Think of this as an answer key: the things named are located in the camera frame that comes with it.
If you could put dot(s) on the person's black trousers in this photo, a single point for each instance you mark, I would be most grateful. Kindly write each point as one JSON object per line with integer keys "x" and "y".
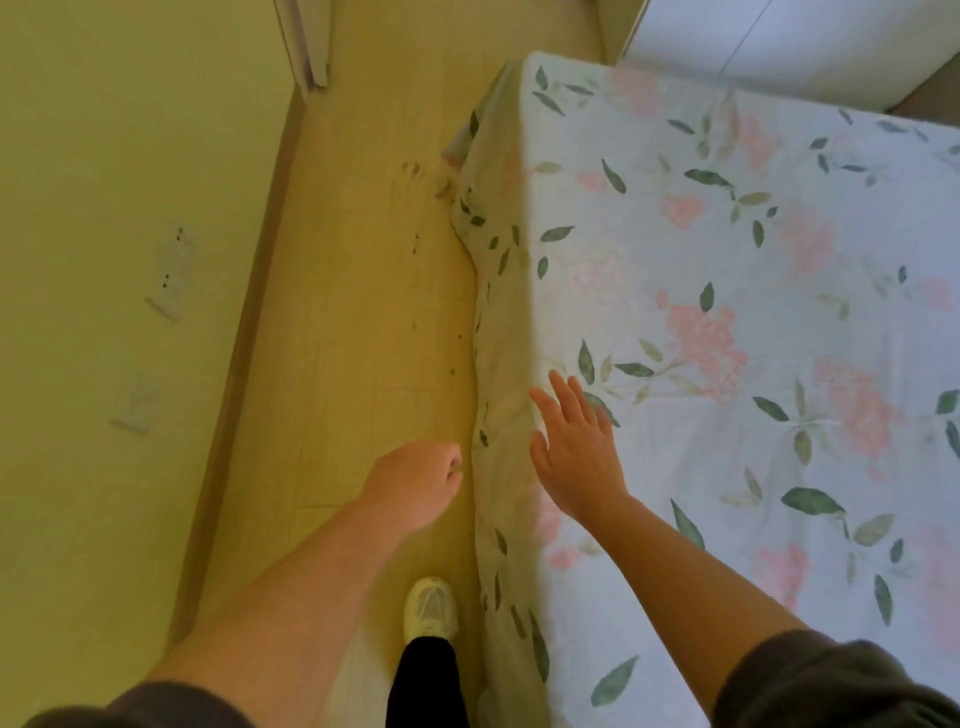
{"x": 427, "y": 686}

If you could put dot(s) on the dark grey sleeve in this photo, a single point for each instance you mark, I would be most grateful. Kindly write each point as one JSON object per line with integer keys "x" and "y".
{"x": 825, "y": 686}
{"x": 150, "y": 709}

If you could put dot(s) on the person's right forearm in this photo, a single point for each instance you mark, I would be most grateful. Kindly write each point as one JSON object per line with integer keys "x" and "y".
{"x": 690, "y": 592}

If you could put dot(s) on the small white wall plate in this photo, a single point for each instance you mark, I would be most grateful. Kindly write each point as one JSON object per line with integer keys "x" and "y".
{"x": 135, "y": 409}

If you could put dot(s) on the dark grey left sleeve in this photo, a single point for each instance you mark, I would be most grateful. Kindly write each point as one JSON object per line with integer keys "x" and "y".
{"x": 150, "y": 709}

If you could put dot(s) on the dark grey right sleeve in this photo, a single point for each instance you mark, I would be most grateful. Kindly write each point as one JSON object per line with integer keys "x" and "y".
{"x": 825, "y": 686}

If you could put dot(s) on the person's left hand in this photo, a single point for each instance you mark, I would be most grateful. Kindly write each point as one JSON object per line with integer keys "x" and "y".
{"x": 412, "y": 484}

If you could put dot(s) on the white double wall socket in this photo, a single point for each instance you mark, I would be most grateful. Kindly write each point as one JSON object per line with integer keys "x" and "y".
{"x": 174, "y": 274}

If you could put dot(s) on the beige door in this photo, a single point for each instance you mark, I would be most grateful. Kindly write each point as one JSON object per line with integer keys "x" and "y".
{"x": 307, "y": 37}

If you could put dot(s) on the white wardrobe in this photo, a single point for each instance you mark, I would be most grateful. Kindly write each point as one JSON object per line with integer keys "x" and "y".
{"x": 787, "y": 37}

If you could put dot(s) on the floral leaf print bed sheet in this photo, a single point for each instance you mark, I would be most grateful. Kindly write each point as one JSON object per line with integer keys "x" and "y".
{"x": 712, "y": 300}

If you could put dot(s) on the person's white left shoe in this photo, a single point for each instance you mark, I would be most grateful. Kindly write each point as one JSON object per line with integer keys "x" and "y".
{"x": 431, "y": 607}

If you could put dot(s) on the person's right hand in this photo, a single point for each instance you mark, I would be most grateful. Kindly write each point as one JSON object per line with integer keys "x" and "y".
{"x": 581, "y": 457}

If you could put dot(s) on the person's left forearm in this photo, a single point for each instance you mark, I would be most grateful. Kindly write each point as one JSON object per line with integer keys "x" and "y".
{"x": 277, "y": 622}

